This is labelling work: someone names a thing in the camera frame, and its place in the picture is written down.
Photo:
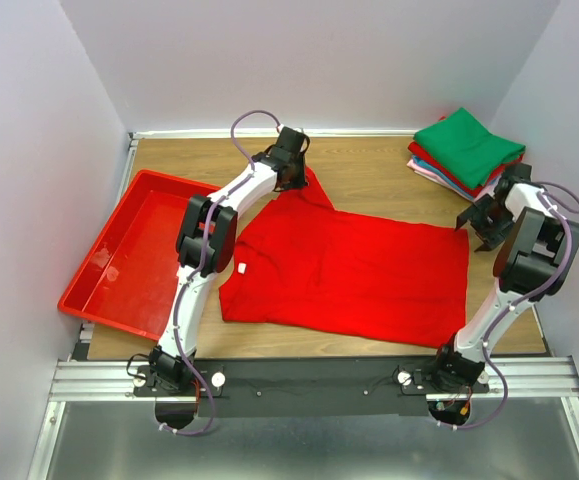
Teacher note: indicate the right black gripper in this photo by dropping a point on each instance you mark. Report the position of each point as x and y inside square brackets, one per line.
[491, 238]

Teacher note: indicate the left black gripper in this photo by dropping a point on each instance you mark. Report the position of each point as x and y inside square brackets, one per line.
[300, 182]

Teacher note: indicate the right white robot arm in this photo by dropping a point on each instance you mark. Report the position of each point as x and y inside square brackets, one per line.
[537, 245]

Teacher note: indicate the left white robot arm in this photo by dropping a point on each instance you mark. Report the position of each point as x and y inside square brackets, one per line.
[205, 246]

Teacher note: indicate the pink folded t shirt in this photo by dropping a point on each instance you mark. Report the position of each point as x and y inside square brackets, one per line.
[487, 189]

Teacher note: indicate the blue folded t shirt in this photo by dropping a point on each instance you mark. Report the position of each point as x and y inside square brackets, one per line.
[421, 166]

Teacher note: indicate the red plastic tray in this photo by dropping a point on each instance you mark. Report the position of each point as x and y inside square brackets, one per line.
[128, 279]

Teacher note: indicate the aluminium frame rail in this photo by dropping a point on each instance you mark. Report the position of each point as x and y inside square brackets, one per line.
[311, 418]

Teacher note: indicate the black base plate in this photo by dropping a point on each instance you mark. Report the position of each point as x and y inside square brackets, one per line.
[317, 387]

